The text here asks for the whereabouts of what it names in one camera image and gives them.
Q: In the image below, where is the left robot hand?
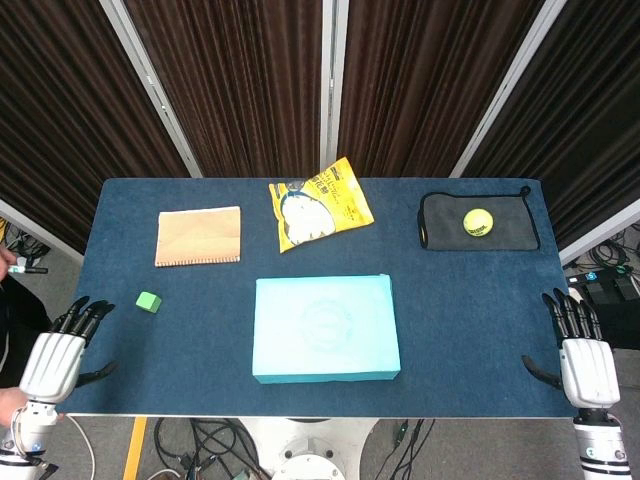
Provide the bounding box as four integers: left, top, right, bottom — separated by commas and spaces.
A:
19, 296, 120, 405

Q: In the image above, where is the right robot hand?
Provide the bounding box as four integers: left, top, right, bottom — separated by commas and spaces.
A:
521, 287, 622, 410

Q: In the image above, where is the light blue shoe box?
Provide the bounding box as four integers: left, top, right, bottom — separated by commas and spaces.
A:
252, 273, 403, 385

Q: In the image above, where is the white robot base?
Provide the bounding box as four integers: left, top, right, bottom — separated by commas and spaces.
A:
234, 417, 381, 480

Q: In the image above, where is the green block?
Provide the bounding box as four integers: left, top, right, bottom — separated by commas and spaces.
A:
135, 290, 163, 315

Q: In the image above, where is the yellow floor tape strip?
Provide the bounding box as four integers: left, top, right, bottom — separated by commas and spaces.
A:
122, 417, 150, 480

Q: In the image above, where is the dark blue table mat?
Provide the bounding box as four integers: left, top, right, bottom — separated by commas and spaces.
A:
54, 177, 576, 419

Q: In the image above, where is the yellow-green tennis ball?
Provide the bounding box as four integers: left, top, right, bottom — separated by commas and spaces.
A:
462, 207, 495, 238

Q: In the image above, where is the brown spiral notebook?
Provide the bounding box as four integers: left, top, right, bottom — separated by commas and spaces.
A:
153, 206, 244, 269

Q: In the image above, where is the dark brown ribbed partition panel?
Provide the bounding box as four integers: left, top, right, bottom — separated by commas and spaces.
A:
0, 0, 191, 254
462, 0, 640, 251
124, 0, 331, 179
339, 0, 546, 179

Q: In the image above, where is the yellow snack bag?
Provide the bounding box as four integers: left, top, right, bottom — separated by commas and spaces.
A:
268, 156, 376, 255

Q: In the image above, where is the white floor cable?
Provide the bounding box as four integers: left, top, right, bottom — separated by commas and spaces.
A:
62, 413, 97, 480

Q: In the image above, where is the black floor cable tangle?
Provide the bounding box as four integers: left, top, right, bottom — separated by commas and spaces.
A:
0, 219, 51, 274
582, 232, 640, 281
152, 417, 261, 480
387, 418, 436, 480

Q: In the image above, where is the white partition frame post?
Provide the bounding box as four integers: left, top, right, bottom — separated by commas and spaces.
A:
449, 0, 569, 179
558, 212, 640, 266
99, 0, 204, 179
319, 0, 350, 174
0, 199, 84, 266

